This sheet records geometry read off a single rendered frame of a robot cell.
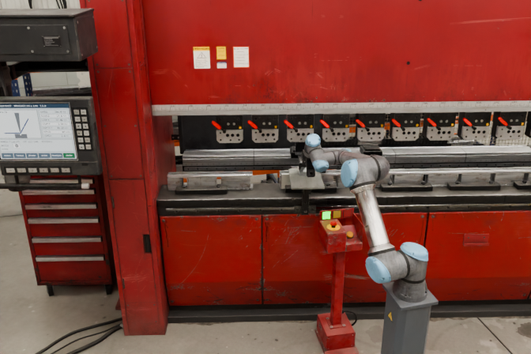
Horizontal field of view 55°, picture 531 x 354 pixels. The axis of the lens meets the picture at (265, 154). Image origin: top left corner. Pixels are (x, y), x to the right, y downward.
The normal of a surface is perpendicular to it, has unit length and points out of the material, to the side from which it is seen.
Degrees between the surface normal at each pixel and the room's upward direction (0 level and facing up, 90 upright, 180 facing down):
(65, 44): 90
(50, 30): 90
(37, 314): 0
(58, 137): 90
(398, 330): 90
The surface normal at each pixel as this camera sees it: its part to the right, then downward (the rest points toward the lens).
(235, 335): 0.00, -0.93
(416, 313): 0.23, 0.36
